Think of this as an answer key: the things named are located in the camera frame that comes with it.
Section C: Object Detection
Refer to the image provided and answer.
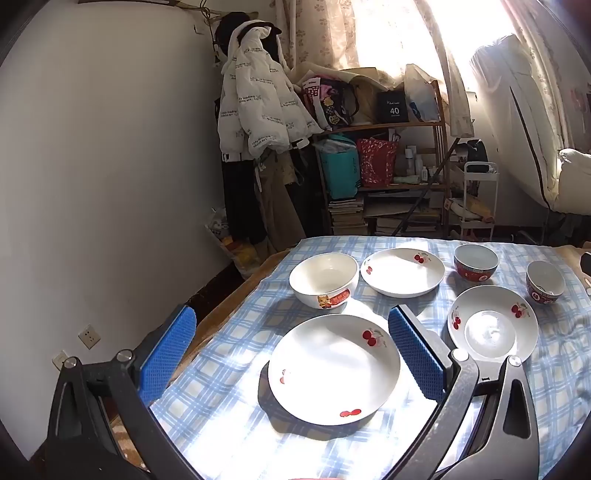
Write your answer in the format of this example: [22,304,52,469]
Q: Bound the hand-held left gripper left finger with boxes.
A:
[44,304,204,480]

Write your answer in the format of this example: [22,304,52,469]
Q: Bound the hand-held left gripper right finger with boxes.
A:
[383,304,541,480]

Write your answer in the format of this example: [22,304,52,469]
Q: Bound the white cherry print plate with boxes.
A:
[447,285,539,363]
[360,248,446,297]
[268,315,402,428]

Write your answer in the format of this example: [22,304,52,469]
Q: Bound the red patterned bowl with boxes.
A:
[526,261,566,305]
[453,244,500,282]

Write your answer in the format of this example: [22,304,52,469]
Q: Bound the white bowl with cat print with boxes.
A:
[289,252,360,310]

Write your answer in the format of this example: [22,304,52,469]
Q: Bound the wooden table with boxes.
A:
[104,248,298,462]

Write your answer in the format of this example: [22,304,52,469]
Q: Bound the clear plastic bag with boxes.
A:
[205,210,259,278]

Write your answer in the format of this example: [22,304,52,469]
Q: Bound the blue plaid tablecloth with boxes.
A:
[150,236,591,480]

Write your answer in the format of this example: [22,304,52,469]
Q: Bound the pile of papers and books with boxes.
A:
[368,191,445,234]

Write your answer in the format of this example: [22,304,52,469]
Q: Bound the stack of books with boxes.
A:
[329,196,368,236]

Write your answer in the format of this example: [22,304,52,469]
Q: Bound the black trousers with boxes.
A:
[222,157,269,245]

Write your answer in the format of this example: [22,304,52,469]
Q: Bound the dark metal pole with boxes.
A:
[396,137,458,237]

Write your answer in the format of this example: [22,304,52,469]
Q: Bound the beige trousers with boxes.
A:
[254,150,308,250]

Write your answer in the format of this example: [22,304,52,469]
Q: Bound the white trolley cart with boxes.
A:
[459,161,499,241]

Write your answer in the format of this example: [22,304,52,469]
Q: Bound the red patterned bag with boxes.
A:
[356,137,399,188]

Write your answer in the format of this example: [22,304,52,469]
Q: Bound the teal bag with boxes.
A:
[316,136,362,200]

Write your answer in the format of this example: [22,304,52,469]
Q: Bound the wooden shelf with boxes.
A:
[295,80,455,238]

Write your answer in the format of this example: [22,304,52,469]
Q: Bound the black box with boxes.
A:
[379,91,410,123]

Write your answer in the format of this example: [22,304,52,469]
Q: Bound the white plastic bag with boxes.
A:
[404,65,439,121]

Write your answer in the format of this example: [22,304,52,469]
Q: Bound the white hanging duvet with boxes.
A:
[470,34,591,215]

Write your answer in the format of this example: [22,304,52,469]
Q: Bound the white plastic bags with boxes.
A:
[218,21,324,162]

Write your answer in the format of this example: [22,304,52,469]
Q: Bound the pink and black bag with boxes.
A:
[302,76,358,130]

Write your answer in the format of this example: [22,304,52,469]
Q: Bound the brown paper bag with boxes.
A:
[348,69,393,125]

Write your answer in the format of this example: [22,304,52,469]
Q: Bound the black hanging garment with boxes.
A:
[215,13,284,63]

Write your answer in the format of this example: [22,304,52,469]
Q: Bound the floral curtain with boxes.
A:
[272,0,474,137]

